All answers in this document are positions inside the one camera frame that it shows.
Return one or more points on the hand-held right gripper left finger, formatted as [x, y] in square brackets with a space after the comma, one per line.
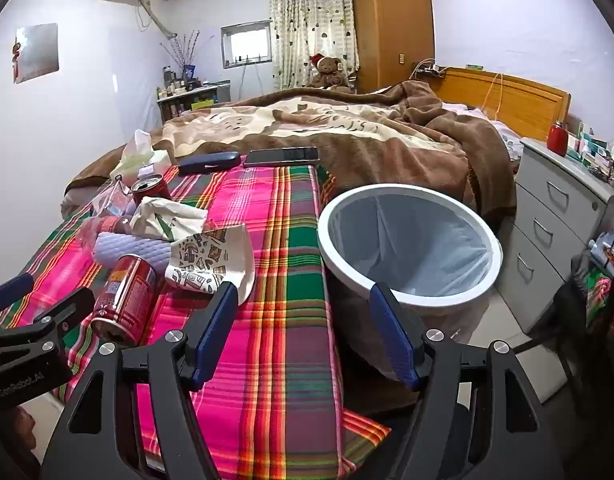
[217, 330]

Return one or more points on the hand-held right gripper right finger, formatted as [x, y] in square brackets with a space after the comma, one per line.
[392, 330]

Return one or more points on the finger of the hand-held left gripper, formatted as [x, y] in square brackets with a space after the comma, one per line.
[7, 290]
[67, 310]

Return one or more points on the large red drink can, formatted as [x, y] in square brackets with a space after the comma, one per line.
[122, 295]

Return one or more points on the patterned paper cup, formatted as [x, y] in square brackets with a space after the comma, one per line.
[207, 255]

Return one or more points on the lavender ribbed foam sleeve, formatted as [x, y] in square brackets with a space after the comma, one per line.
[132, 250]

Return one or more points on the beige paper bag green leaf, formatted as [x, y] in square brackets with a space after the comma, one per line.
[152, 215]

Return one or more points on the white round waste bin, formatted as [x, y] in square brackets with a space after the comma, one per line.
[412, 195]

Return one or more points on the small red drink can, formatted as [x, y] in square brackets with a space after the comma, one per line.
[154, 191]

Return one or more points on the pink green plaid cloth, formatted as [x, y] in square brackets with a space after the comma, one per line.
[267, 260]

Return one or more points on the clear bin liner bag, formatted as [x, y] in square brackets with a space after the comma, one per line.
[412, 245]

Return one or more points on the dark blue glasses case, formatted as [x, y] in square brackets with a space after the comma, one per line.
[209, 162]

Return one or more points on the white tissue pack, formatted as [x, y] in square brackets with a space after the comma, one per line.
[137, 157]

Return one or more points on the black smartphone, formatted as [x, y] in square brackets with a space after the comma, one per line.
[282, 156]

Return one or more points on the grey drawer cabinet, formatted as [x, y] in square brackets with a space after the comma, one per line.
[547, 210]

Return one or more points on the brown beige blanket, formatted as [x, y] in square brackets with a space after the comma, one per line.
[337, 130]

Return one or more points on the pink bedsheet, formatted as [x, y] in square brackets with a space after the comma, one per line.
[502, 132]

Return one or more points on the shelf with bottles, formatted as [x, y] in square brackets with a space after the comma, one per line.
[197, 100]

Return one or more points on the red jar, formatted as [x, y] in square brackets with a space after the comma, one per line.
[557, 140]

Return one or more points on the white power strip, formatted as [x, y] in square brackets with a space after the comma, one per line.
[429, 69]

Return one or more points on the wooden bed headboard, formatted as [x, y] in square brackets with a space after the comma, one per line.
[517, 97]

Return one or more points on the brown teddy bear red hat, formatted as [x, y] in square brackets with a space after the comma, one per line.
[328, 72]

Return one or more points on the row of small boxes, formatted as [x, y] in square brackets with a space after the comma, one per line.
[594, 147]

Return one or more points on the bare decorative branches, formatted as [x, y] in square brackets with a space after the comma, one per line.
[179, 55]

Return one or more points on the small window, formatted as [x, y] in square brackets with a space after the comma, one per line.
[247, 45]

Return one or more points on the wooden wardrobe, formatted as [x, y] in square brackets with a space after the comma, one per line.
[392, 25]

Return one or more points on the wrapped air conditioner pipe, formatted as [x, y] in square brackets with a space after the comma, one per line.
[154, 17]

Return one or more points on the patterned curtain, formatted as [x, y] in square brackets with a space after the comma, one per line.
[307, 25]

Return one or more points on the silver wall poster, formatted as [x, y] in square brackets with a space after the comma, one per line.
[37, 52]

